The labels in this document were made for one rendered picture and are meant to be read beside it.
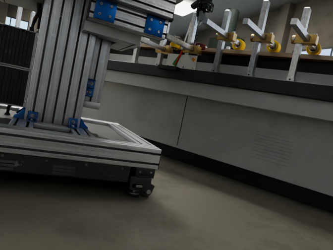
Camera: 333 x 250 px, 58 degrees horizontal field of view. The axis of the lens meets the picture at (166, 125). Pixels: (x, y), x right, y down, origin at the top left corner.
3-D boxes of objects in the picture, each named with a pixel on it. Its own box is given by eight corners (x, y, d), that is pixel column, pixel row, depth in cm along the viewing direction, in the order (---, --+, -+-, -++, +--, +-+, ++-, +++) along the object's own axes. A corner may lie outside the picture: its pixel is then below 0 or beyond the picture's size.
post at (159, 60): (157, 72, 232) (170, 10, 229) (153, 72, 234) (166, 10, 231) (160, 73, 235) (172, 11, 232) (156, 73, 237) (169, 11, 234)
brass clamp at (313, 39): (314, 43, 166) (317, 34, 166) (290, 42, 174) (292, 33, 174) (317, 46, 171) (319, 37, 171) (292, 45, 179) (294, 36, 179)
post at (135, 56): (134, 62, 246) (145, 7, 243) (130, 62, 249) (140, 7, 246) (138, 64, 250) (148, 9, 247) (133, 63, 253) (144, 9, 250)
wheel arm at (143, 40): (139, 41, 205) (140, 35, 205) (136, 41, 207) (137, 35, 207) (175, 57, 240) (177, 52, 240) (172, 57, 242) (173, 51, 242)
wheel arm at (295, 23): (297, 24, 145) (298, 17, 145) (289, 24, 147) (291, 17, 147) (316, 51, 185) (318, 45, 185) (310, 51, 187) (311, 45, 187)
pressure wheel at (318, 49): (317, 39, 183) (304, 45, 187) (322, 50, 181) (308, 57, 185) (319, 42, 187) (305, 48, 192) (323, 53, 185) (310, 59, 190)
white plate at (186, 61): (194, 70, 211) (197, 55, 211) (165, 66, 227) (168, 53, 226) (194, 70, 212) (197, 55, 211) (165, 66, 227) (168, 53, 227)
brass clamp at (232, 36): (232, 39, 196) (234, 31, 195) (213, 38, 203) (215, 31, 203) (236, 42, 201) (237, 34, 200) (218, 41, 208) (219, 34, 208)
